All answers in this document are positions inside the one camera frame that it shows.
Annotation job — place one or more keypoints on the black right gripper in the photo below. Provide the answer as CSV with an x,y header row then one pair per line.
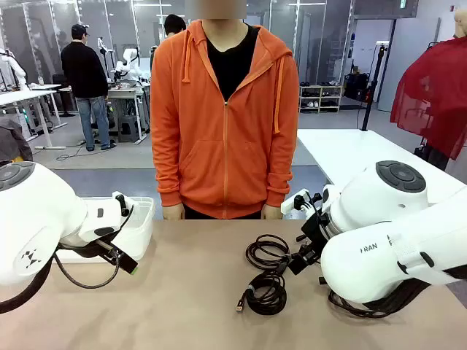
x,y
315,233

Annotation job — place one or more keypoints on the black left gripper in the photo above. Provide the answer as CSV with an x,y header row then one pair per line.
x,y
87,249

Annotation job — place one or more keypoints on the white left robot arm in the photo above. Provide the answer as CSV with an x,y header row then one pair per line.
x,y
36,204

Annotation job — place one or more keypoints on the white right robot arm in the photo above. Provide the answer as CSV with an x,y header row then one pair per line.
x,y
365,262

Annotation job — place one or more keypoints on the person's right forearm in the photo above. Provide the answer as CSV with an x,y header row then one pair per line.
x,y
168,175

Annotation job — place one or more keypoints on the person's left forearm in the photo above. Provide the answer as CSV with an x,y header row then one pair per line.
x,y
279,175

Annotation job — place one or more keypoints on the person's left hand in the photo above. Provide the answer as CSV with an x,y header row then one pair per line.
x,y
271,212

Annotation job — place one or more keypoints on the person's right hand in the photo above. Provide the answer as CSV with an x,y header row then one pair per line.
x,y
173,213

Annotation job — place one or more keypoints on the clear plastic storage bin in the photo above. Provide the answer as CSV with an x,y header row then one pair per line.
x,y
140,233

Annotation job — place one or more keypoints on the white table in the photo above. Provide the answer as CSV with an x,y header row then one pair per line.
x,y
346,153

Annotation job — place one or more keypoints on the grey stool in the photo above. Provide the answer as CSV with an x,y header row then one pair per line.
x,y
128,127

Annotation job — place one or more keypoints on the person in orange hoodie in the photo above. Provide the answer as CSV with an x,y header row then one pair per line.
x,y
222,146

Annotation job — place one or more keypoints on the grey jacket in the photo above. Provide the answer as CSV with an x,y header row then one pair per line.
x,y
12,142

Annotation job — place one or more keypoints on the black stand under cape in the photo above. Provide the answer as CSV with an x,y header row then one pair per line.
x,y
434,156

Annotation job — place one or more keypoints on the grey workbench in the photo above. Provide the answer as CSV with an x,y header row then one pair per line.
x,y
124,94

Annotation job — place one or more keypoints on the black office chair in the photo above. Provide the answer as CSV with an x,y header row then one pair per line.
x,y
65,98

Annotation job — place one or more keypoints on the white shoe rack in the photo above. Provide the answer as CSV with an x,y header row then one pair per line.
x,y
321,86

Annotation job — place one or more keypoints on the black tripod stand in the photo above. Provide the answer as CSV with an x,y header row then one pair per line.
x,y
372,95

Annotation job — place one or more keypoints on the black bags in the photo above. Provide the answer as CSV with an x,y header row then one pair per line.
x,y
355,87

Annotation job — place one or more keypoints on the man in black jacket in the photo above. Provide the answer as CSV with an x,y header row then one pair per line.
x,y
82,73

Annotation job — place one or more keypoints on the white office desk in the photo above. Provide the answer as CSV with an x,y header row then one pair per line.
x,y
22,95

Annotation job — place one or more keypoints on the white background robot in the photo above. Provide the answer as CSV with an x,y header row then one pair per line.
x,y
16,69
129,58

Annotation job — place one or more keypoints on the red cape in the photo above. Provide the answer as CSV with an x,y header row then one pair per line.
x,y
430,95

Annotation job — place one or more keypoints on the dark-haired person in background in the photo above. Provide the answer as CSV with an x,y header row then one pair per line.
x,y
174,23

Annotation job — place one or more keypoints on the beige mannequin head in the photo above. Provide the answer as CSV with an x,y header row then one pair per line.
x,y
461,22

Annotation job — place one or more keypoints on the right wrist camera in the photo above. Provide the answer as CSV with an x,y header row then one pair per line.
x,y
293,202

